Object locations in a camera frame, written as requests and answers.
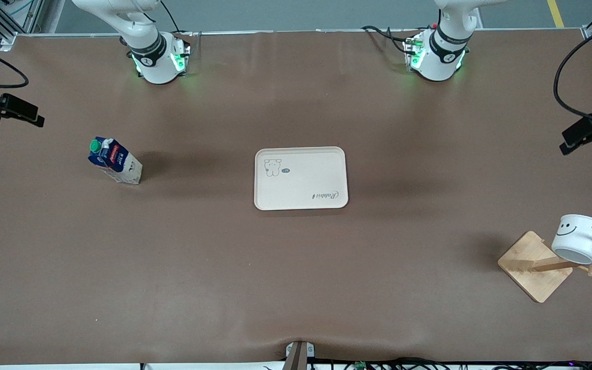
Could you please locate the wooden cup stand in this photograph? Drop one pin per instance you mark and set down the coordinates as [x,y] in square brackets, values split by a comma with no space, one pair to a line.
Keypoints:
[532,272]

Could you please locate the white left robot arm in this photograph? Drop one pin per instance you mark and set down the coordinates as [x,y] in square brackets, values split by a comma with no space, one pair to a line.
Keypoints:
[440,61]

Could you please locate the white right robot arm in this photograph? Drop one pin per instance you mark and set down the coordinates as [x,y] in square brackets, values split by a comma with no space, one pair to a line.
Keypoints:
[152,56]

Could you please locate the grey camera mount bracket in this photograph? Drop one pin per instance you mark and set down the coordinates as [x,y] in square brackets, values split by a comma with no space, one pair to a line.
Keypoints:
[296,357]

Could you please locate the beige tray with bear print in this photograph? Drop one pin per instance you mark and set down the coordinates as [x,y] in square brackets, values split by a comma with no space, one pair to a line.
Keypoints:
[301,180]

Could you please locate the small green circuit board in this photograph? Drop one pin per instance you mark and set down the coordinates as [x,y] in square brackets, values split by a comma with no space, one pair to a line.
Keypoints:
[361,365]

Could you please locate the blue white milk carton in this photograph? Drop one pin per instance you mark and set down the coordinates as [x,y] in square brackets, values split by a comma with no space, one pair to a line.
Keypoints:
[118,162]

